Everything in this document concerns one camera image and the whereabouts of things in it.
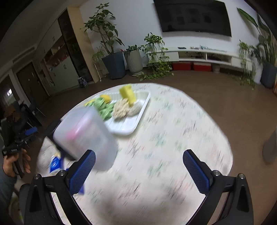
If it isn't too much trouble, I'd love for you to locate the floral white tablecloth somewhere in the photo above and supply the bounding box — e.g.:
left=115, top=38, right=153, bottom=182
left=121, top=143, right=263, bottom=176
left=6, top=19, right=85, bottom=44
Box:
left=36, top=83, right=233, bottom=224

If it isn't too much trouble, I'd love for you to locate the white plastic tray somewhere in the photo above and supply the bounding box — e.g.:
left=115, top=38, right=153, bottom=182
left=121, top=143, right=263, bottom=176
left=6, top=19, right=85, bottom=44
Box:
left=86, top=89, right=151, bottom=137

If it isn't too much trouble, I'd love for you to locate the white cupboard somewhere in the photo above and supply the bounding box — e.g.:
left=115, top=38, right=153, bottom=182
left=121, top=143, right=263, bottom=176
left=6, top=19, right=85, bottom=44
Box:
left=33, top=20, right=79, bottom=95

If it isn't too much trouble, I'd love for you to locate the large leaf plant blue pot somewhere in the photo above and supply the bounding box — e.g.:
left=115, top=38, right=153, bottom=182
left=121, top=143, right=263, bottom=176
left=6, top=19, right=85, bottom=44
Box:
left=237, top=8, right=276, bottom=89

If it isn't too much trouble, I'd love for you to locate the green cloth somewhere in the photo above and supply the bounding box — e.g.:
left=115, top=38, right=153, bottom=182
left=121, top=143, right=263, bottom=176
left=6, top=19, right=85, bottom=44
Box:
left=90, top=97, right=114, bottom=121

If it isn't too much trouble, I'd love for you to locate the tall plant dark blue pot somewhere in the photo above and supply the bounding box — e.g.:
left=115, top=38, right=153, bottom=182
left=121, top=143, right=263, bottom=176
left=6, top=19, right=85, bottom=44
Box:
left=84, top=3, right=126, bottom=80

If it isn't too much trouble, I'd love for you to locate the translucent plastic container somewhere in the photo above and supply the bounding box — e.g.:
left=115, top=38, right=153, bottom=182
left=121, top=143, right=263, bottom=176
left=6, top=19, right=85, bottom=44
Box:
left=53, top=106, right=118, bottom=171

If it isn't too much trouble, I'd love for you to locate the grey waste bin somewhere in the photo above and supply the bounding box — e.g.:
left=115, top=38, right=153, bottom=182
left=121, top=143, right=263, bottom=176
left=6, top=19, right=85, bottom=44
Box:
left=262, top=128, right=277, bottom=164

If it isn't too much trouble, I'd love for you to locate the wall mounted black television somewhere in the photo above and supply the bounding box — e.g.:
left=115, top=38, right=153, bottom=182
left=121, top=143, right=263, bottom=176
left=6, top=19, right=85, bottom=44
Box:
left=154, top=1, right=232, bottom=37

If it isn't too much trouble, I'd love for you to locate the plant in grey ribbed pot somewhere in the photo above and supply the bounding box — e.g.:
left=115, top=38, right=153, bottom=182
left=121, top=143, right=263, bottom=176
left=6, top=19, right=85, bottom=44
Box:
left=123, top=45, right=143, bottom=76

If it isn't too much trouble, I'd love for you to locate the left red storage box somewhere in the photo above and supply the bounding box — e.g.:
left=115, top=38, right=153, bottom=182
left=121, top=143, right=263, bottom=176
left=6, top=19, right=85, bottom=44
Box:
left=172, top=61, right=192, bottom=71

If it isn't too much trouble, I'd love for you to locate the yellow rectangular sponge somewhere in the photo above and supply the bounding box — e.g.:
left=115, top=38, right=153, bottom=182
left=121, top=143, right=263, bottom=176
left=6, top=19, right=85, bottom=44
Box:
left=119, top=84, right=137, bottom=106

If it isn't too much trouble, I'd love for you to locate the red storage box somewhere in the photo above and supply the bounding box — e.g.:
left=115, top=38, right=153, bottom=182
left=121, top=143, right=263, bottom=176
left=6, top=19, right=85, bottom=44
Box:
left=172, top=61, right=192, bottom=71
left=193, top=62, right=212, bottom=72

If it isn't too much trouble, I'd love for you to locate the cream knitted cloth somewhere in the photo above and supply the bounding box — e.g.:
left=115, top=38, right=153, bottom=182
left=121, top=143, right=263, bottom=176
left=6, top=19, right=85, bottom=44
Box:
left=113, top=98, right=130, bottom=119

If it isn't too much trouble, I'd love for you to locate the right red storage box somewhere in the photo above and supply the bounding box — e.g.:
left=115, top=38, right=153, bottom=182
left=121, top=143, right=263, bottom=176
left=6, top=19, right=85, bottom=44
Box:
left=193, top=62, right=212, bottom=72

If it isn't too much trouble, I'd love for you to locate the person left hand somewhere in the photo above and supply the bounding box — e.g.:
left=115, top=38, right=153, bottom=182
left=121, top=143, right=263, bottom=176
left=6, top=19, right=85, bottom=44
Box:
left=2, top=149, right=31, bottom=177

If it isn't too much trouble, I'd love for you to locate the white low tv cabinet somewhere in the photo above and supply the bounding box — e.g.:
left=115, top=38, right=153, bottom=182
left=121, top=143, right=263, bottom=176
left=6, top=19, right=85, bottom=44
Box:
left=146, top=47, right=254, bottom=72

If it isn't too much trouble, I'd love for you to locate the blue white tissue pack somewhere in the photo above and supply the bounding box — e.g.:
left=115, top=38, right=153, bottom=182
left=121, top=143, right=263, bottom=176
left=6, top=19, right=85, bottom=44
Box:
left=49, top=153, right=64, bottom=174

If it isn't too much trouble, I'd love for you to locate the trailing green vine plant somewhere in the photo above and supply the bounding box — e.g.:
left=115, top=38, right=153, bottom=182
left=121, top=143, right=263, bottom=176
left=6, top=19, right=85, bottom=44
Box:
left=137, top=33, right=174, bottom=81

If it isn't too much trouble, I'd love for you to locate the yellow round sponge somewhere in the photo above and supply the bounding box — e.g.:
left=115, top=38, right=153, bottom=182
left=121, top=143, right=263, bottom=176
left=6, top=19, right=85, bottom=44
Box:
left=100, top=95, right=111, bottom=104

